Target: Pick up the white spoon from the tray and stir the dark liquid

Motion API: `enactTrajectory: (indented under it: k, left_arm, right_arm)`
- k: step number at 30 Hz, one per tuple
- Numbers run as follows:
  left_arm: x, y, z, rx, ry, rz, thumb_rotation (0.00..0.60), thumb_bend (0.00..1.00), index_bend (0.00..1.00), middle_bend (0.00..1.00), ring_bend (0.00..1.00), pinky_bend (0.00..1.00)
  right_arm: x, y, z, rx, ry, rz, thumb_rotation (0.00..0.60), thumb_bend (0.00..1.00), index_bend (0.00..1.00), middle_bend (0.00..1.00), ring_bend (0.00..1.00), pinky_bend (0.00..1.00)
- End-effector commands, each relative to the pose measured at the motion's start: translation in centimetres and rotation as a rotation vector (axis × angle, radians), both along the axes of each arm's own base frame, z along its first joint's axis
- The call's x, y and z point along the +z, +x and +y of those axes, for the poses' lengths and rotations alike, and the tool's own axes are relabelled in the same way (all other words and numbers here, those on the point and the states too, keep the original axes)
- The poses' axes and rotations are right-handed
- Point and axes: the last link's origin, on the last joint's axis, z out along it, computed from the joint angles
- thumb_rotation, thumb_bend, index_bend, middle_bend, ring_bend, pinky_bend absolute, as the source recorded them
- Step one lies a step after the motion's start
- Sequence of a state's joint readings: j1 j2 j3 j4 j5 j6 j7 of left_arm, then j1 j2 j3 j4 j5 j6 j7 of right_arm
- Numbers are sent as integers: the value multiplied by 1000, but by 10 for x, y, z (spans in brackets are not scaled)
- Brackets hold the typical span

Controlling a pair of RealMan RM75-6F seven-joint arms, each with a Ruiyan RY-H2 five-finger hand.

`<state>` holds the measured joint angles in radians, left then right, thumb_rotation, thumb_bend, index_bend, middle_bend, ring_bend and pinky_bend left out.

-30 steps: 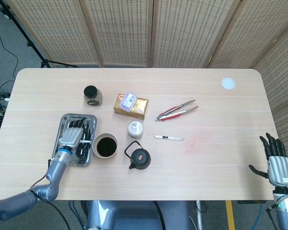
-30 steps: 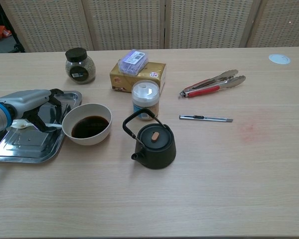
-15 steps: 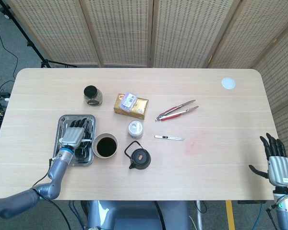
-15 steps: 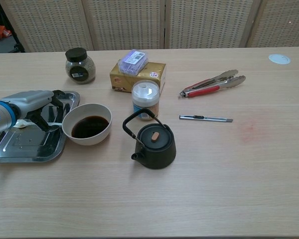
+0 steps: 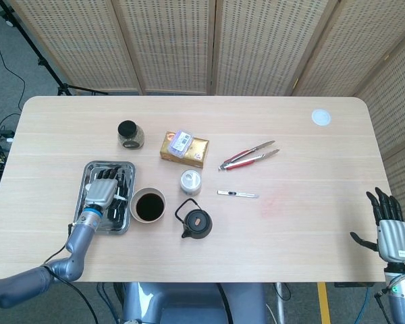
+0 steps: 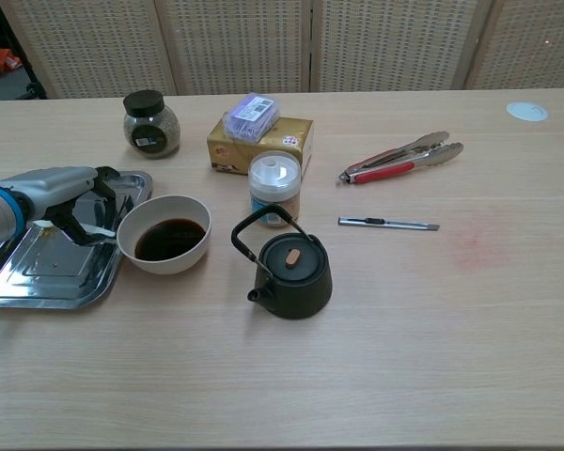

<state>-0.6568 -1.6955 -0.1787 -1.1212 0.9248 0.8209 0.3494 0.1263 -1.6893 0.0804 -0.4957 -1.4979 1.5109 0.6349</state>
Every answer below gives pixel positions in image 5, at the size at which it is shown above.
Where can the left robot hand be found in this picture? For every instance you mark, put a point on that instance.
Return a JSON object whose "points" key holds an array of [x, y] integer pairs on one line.
{"points": [[102, 194]]}

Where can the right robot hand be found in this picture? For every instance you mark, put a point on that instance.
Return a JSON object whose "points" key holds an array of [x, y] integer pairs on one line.
{"points": [[393, 239]]}

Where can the stainless steel tray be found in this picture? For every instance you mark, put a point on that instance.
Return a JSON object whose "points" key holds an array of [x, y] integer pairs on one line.
{"points": [[82, 189]]}

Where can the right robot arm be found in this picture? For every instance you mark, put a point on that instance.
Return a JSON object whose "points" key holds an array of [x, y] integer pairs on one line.
{"points": [[403, 300]]}

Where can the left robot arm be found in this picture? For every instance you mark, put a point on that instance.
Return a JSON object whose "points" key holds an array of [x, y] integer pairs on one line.
{"points": [[81, 236]]}

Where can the cup of dark coffee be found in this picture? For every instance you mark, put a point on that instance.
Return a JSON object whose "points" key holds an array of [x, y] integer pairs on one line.
{"points": [[135, 216]]}

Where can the glass jar black lid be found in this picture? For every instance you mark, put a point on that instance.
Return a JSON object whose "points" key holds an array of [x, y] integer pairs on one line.
{"points": [[130, 133]]}

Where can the clear plastic swab container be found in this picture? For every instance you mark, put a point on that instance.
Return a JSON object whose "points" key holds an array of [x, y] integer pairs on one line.
{"points": [[190, 182]]}

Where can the purple packet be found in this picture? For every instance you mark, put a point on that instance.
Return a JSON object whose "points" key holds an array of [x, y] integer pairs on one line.
{"points": [[180, 143]]}

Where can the black cast iron teapot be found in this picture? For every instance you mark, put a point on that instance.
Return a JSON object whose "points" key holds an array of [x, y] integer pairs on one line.
{"points": [[197, 222]]}

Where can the gold tissue pack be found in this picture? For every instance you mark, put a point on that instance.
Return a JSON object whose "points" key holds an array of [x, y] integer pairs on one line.
{"points": [[197, 148]]}

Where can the metal table leg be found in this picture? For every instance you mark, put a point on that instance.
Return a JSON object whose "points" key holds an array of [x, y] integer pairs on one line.
{"points": [[279, 303]]}

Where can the grey robot torso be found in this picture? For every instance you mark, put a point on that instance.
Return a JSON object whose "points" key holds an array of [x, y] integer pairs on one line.
{"points": [[189, 303]]}

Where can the silver utility knife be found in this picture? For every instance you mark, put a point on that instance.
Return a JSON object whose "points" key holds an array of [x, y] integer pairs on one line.
{"points": [[243, 194]]}

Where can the black tripod stand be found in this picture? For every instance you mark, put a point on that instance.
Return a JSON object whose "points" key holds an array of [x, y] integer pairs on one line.
{"points": [[40, 62]]}

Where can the woven folding screen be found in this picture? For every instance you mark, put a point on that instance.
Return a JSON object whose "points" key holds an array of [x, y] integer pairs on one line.
{"points": [[172, 44]]}

